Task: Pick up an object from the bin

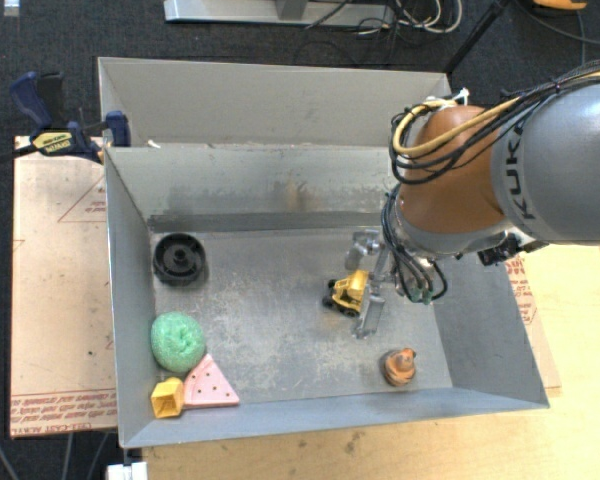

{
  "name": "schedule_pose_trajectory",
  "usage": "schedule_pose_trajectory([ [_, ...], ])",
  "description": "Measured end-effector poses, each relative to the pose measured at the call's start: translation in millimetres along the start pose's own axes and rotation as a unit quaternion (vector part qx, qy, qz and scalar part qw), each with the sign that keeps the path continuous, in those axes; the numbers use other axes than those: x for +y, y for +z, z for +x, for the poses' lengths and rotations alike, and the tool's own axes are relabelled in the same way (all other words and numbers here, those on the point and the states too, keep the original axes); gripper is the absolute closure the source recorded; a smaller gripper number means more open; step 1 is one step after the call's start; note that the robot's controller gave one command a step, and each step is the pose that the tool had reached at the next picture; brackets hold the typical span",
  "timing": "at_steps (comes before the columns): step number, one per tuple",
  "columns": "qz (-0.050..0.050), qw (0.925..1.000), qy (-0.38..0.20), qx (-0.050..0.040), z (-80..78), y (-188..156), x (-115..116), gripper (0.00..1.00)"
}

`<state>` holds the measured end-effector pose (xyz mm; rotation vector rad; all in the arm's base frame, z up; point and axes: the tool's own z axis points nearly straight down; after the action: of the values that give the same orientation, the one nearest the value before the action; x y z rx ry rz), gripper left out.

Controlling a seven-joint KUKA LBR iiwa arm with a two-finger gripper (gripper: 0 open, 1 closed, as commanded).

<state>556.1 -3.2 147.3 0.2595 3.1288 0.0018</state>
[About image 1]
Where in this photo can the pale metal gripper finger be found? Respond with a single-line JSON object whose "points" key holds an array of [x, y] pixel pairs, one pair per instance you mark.
{"points": [[372, 315], [362, 248]]}

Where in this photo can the yellow toy truck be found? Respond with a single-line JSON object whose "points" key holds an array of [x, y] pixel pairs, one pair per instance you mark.
{"points": [[349, 290]]}

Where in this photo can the orange toy duck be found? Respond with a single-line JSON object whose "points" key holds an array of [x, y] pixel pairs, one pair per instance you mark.
{"points": [[399, 367]]}

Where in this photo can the grey metal bin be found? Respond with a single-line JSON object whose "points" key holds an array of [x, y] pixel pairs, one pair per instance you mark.
{"points": [[280, 328]]}

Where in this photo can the pink toy watermelon slice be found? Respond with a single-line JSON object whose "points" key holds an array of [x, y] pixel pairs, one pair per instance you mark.
{"points": [[209, 387]]}

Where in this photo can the black round ribbed disc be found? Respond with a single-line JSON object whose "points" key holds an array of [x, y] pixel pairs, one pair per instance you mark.
{"points": [[179, 259]]}

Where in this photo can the green mesh ball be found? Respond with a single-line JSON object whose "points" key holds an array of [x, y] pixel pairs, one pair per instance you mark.
{"points": [[177, 340]]}

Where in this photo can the yellow square cup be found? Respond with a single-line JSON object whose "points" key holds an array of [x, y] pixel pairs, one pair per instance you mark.
{"points": [[167, 398]]}

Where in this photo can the brown cardboard board red print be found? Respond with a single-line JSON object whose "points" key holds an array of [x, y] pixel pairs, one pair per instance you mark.
{"points": [[60, 293]]}

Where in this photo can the black cylinder on white bracket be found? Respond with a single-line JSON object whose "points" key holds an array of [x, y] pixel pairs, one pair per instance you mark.
{"points": [[500, 254]]}

